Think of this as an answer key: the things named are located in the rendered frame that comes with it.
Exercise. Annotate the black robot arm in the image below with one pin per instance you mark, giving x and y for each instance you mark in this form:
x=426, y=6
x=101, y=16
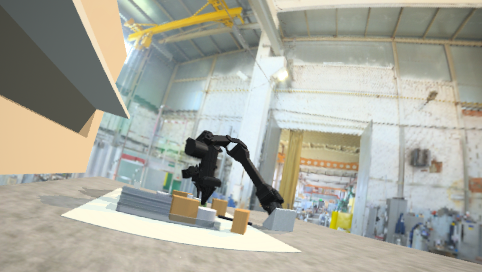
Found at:
x=206, y=147

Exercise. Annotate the orange cube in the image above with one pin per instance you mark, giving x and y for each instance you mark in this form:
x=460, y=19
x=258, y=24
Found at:
x=240, y=221
x=220, y=206

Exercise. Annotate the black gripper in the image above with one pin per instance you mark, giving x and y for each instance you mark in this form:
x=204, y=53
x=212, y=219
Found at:
x=208, y=182

